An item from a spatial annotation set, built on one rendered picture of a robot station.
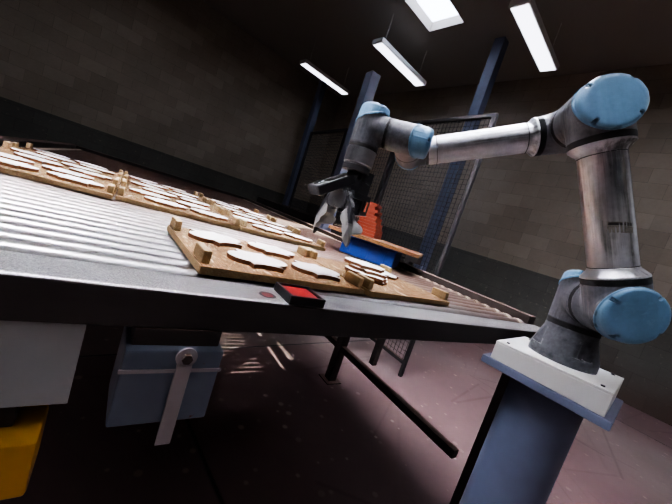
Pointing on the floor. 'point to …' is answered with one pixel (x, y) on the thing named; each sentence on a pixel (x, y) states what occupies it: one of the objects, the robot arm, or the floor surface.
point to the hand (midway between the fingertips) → (326, 239)
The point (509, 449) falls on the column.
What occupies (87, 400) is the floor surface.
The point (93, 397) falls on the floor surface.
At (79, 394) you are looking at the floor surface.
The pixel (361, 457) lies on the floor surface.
